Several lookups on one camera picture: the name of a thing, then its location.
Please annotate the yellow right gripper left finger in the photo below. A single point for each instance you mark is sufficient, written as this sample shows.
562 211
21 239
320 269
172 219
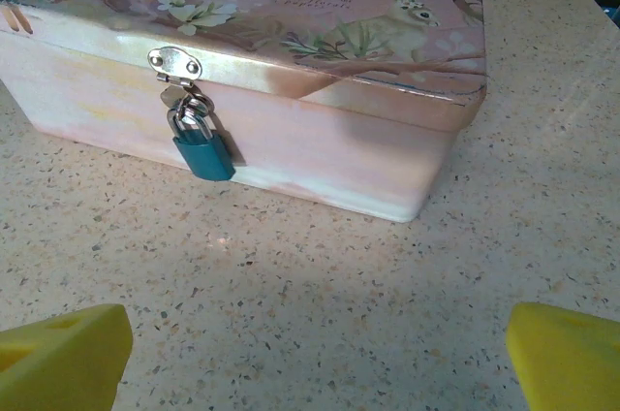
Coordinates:
63 362

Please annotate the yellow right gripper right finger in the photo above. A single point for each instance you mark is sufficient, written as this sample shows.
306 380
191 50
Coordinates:
571 362

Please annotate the teal padlock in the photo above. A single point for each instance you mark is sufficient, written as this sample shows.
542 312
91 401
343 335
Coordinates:
206 154

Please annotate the pink illustrated tin box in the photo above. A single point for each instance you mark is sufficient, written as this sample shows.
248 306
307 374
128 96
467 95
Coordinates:
300 139

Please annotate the silver box hasp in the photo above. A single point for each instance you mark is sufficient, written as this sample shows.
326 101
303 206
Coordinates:
174 62

